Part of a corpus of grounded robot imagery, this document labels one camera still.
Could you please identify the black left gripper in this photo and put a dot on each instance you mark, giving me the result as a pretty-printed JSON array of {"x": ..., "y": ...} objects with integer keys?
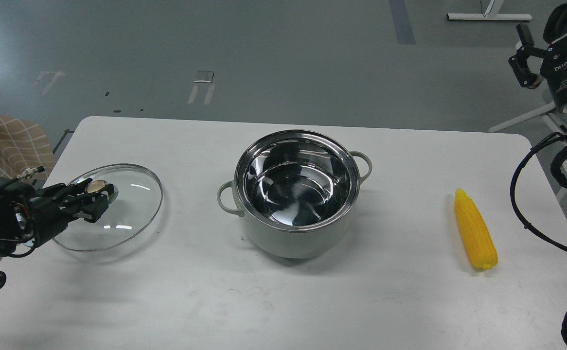
[{"x": 29, "y": 214}]

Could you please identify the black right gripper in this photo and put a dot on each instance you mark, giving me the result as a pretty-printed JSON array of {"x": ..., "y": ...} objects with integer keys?
[{"x": 553, "y": 69}]

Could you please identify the glass pot lid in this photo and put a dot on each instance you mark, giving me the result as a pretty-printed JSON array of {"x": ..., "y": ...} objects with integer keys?
[{"x": 135, "y": 203}]

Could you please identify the yellow corn cob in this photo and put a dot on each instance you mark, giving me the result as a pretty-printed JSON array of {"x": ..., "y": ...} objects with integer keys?
[{"x": 476, "y": 238}]

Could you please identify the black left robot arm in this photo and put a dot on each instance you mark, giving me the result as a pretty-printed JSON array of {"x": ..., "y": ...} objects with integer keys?
[{"x": 31, "y": 217}]

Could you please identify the grey-green cooking pot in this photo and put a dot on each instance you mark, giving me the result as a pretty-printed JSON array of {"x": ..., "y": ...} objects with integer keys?
[{"x": 295, "y": 192}]

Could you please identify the white desk base far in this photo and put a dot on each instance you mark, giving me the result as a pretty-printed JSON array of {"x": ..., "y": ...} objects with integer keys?
[{"x": 491, "y": 12}]

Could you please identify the beige checkered cloth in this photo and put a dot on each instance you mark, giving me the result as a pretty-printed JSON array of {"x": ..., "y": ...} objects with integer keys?
[{"x": 24, "y": 144}]

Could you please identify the white chair frame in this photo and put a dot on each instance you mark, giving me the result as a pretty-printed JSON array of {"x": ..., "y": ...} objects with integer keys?
[{"x": 535, "y": 125}]

